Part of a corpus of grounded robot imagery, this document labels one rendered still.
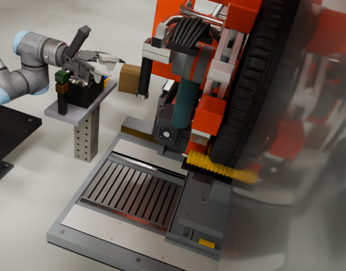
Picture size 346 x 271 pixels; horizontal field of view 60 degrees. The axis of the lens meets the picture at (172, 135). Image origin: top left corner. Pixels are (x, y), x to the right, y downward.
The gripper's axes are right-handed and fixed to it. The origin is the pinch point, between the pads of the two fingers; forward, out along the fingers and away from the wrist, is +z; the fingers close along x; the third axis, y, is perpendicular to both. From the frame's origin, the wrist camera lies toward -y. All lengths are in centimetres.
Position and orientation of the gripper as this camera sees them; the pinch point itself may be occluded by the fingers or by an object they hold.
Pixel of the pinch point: (117, 66)
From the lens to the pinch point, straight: 104.9
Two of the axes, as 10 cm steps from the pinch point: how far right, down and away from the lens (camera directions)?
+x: -2.6, 5.6, -7.9
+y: -1.9, 7.7, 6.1
